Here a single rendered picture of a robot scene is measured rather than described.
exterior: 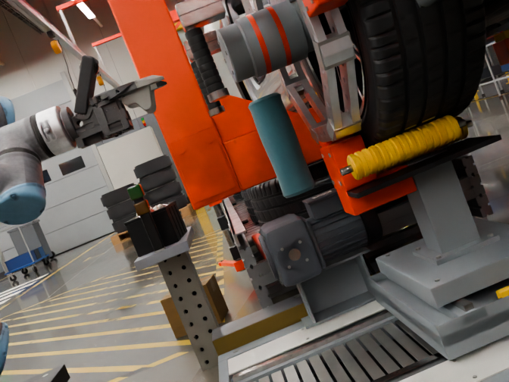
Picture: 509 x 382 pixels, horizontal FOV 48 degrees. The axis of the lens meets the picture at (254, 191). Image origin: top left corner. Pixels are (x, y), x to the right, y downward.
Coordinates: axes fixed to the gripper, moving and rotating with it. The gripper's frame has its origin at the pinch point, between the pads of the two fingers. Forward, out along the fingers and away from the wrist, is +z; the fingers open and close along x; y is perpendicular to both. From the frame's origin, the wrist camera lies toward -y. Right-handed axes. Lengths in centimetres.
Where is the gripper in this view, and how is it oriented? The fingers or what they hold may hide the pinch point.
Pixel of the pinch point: (158, 79)
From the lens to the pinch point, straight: 118.7
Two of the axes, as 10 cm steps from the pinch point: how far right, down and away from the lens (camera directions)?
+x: 0.8, 0.4, -10.0
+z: 9.2, -3.8, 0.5
